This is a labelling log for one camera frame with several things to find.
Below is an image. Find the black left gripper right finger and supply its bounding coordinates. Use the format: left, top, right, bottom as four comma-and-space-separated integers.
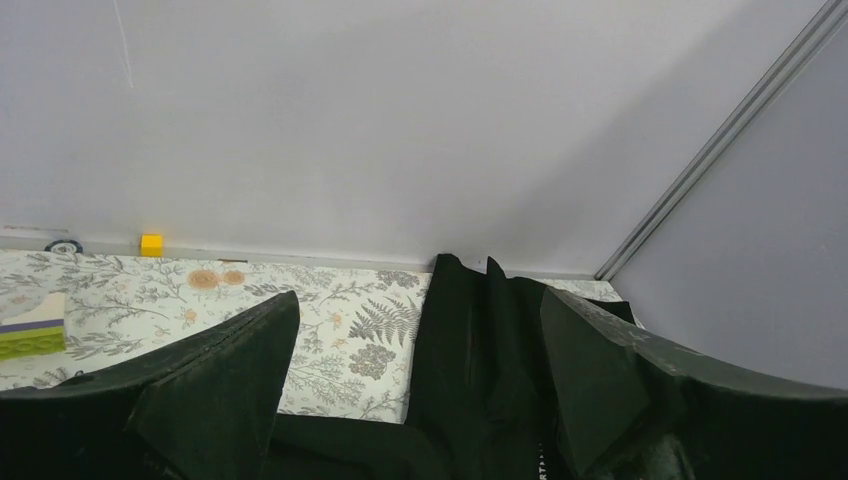
539, 289, 847, 479

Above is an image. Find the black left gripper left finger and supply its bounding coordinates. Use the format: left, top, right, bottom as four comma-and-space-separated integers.
1, 292, 300, 479

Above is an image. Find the black zip-up jacket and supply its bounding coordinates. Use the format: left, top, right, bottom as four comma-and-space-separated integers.
264, 253, 637, 480

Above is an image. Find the floral patterned table mat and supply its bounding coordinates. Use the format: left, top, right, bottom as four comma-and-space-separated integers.
0, 248, 644, 425

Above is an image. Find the yellow cube block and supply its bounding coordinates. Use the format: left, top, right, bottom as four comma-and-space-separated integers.
139, 234, 164, 258

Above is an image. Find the green purple toy block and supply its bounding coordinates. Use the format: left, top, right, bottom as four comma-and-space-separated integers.
1, 293, 66, 361

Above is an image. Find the aluminium corner frame post right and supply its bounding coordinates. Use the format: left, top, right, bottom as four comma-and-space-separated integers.
593, 0, 847, 281

